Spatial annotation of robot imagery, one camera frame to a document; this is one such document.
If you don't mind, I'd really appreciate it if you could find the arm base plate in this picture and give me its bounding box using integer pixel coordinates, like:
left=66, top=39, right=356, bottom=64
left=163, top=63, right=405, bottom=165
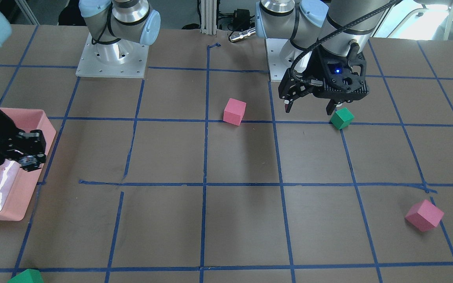
left=75, top=34, right=149, bottom=79
left=265, top=38, right=305, bottom=83

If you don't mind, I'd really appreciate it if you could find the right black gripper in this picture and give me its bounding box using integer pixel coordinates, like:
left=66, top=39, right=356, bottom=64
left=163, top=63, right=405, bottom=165
left=0, top=110, right=46, bottom=172

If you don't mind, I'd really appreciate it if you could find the green foam cube far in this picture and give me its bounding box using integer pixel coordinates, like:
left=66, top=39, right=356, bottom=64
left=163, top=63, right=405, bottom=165
left=8, top=269, right=44, bottom=283

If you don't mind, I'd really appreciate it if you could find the pink foam cube centre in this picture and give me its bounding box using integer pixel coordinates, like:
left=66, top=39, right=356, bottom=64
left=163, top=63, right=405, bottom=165
left=223, top=98, right=247, bottom=126

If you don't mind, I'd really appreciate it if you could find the green foam cube near base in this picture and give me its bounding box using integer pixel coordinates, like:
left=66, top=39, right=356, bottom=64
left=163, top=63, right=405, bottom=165
left=330, top=108, right=355, bottom=130

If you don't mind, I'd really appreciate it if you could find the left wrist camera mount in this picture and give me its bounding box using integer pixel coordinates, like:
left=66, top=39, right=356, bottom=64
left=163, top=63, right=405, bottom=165
left=309, top=47, right=367, bottom=93

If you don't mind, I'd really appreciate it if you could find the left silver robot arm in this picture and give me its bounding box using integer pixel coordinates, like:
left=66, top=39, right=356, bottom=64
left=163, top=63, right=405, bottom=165
left=255, top=0, right=398, bottom=115

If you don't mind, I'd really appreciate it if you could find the pink plastic bin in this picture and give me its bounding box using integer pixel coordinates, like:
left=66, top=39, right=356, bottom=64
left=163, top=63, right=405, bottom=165
left=0, top=108, right=56, bottom=221

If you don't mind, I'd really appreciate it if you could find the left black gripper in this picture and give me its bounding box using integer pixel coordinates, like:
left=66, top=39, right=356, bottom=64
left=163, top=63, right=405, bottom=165
left=278, top=70, right=370, bottom=115

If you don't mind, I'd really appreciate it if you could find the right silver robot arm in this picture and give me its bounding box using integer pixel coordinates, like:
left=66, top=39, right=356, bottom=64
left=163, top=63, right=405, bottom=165
left=0, top=0, right=161, bottom=172

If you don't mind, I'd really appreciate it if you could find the aluminium frame post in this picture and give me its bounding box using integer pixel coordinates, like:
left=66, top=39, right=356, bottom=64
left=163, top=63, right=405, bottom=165
left=197, top=0, right=219, bottom=37

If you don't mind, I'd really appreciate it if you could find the pink foam cube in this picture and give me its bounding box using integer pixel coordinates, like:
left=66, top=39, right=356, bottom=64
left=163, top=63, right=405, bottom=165
left=405, top=200, right=444, bottom=232
left=223, top=98, right=247, bottom=126

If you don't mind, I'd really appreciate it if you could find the pink foam cube outer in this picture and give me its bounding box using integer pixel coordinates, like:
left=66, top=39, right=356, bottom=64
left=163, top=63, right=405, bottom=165
left=405, top=200, right=444, bottom=232

